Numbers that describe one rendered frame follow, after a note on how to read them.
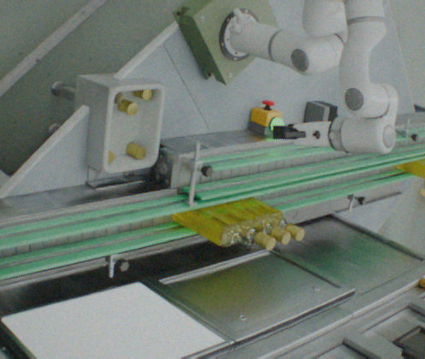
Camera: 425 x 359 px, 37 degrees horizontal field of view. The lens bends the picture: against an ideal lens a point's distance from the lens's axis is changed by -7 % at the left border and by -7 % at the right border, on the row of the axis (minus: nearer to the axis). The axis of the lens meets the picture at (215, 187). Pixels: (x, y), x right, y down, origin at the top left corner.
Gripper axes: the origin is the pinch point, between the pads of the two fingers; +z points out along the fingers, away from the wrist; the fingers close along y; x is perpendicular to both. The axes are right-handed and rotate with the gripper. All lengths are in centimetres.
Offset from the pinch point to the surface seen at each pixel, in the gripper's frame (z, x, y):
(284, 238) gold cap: 9.4, -28.0, 8.4
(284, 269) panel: 16.7, -39.7, 16.6
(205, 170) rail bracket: 20.6, -9.5, -7.1
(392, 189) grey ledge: 40, -33, 112
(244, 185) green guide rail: 28.9, -16.8, 14.7
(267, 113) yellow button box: 36.7, 2.0, 33.7
